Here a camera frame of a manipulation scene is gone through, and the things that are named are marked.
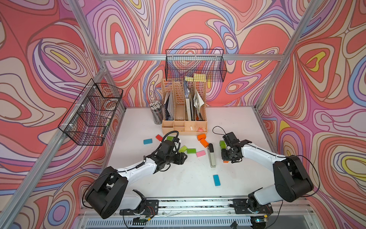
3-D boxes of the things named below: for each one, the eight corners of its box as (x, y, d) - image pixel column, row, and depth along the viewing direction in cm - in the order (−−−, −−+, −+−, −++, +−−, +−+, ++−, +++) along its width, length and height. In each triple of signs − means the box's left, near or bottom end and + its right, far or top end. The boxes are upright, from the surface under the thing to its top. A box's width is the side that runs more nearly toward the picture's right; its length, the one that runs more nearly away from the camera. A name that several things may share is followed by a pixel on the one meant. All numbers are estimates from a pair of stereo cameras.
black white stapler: (210, 167, 89) (212, 164, 85) (207, 147, 98) (208, 143, 94) (215, 167, 89) (217, 164, 85) (211, 147, 98) (212, 143, 94)
